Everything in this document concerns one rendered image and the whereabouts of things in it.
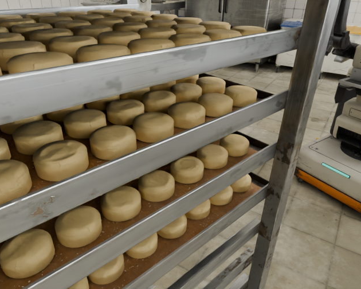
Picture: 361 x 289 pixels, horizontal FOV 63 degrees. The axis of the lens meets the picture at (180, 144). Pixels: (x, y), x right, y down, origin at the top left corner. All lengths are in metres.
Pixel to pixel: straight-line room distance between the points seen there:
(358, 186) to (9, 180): 1.98
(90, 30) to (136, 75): 0.17
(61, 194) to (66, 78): 0.09
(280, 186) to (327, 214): 1.62
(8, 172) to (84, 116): 0.12
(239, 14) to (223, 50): 4.59
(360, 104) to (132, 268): 1.80
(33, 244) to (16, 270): 0.03
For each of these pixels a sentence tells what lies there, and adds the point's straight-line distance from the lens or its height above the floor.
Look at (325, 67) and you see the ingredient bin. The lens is 4.97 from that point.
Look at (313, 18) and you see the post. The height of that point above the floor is 1.26.
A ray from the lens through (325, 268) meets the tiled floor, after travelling 1.82.
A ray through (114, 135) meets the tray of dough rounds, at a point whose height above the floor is 1.15.
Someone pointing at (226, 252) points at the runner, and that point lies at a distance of 0.56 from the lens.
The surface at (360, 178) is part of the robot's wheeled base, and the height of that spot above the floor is 0.27.
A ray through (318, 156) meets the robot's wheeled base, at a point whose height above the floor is 0.27.
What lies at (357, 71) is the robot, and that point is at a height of 0.86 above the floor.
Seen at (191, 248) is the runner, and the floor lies 0.96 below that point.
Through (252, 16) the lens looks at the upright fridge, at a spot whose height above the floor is 0.82.
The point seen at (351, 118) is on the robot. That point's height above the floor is 0.58.
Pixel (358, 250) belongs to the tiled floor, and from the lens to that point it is 2.00.
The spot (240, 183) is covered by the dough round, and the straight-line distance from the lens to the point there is 0.56.
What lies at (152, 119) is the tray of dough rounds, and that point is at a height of 1.15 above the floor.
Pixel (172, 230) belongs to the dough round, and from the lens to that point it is 0.46.
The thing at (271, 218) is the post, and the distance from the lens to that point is 0.59.
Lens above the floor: 1.30
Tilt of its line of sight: 30 degrees down
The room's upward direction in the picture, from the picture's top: 1 degrees clockwise
